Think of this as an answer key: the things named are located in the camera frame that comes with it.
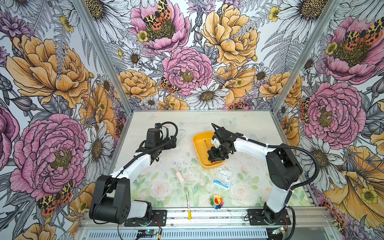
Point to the green circuit board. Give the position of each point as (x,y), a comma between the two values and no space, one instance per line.
(280,230)
(146,234)

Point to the pink eraser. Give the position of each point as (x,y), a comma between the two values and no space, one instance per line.
(180,178)

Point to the yellow plastic bin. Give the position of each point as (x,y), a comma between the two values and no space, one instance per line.
(201,150)

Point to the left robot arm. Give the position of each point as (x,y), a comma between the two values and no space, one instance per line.
(112,201)

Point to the aluminium front rail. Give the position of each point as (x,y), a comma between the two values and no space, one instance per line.
(309,223)

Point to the yellow white pen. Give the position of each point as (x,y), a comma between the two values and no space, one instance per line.
(188,205)

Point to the white blue packet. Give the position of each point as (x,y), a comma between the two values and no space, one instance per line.
(223,178)

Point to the left green circuit board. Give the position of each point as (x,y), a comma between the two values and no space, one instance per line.
(146,234)

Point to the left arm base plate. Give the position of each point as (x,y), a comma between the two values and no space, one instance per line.
(158,218)

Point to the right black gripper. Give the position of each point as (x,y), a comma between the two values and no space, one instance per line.
(215,157)

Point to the right green circuit board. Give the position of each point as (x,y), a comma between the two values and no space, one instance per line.
(280,230)

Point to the screwdriver with orange-black handle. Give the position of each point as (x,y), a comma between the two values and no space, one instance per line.
(207,145)

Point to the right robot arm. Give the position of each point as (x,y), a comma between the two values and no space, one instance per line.
(284,169)

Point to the rainbow flower toy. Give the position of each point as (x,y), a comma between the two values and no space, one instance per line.
(217,201)

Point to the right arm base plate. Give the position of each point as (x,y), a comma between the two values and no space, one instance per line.
(255,217)

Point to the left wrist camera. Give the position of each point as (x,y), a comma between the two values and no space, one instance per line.
(153,138)

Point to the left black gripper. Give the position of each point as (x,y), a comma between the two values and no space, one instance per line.
(168,143)

